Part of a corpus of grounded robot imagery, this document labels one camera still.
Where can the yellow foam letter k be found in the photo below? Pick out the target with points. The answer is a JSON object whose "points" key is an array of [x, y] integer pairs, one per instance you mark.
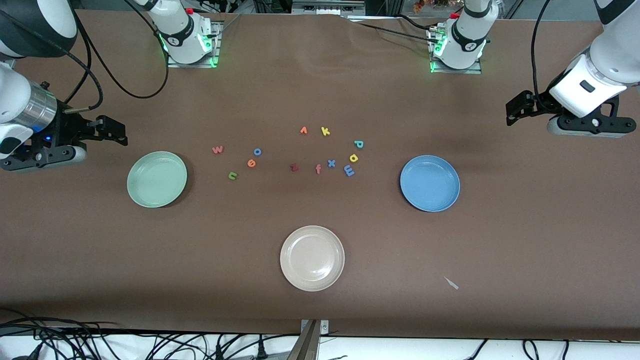
{"points": [[325, 131]]}

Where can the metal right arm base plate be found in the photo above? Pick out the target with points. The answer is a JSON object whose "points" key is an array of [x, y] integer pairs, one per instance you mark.
{"points": [[216, 45]]}

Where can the blue plate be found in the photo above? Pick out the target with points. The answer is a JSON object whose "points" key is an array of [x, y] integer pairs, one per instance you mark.
{"points": [[430, 183]]}

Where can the pink foam letter w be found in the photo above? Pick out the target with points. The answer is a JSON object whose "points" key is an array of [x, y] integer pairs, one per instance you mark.
{"points": [[217, 149]]}

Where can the beige plate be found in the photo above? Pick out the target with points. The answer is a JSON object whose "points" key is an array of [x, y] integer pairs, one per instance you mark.
{"points": [[312, 258]]}

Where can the aluminium frame rail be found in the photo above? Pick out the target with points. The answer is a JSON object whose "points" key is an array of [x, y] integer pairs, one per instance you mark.
{"points": [[7, 62]]}

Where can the black power plug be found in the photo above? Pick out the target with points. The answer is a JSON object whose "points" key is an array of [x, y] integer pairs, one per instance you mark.
{"points": [[260, 351]]}

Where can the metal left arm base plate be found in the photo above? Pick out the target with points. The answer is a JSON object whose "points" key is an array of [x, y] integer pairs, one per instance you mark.
{"points": [[475, 70]]}

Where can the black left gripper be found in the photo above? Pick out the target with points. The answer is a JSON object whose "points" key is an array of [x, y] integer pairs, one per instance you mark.
{"points": [[542, 103]]}

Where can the green plate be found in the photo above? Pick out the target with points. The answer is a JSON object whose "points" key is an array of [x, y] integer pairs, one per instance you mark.
{"points": [[157, 179]]}

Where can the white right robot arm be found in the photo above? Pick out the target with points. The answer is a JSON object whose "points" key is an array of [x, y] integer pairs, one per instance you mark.
{"points": [[12, 95]]}

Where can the orange dried flowers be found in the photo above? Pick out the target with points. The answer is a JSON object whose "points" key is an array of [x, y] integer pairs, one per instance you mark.
{"points": [[419, 6]]}

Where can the metal table edge bracket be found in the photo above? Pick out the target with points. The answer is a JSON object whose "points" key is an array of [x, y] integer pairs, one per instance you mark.
{"points": [[310, 345]]}

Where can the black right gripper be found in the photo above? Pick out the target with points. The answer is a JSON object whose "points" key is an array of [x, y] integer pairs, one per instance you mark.
{"points": [[66, 128]]}

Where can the white paper scrap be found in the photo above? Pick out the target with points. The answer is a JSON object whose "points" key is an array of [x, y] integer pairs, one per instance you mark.
{"points": [[451, 283]]}

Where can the light blue foam letter m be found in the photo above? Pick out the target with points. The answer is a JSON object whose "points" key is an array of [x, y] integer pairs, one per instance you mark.
{"points": [[349, 170]]}

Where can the grey metal box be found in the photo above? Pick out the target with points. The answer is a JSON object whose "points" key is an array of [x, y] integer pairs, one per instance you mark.
{"points": [[325, 7]]}

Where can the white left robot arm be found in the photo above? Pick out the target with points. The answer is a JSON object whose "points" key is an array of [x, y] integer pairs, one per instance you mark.
{"points": [[607, 55]]}

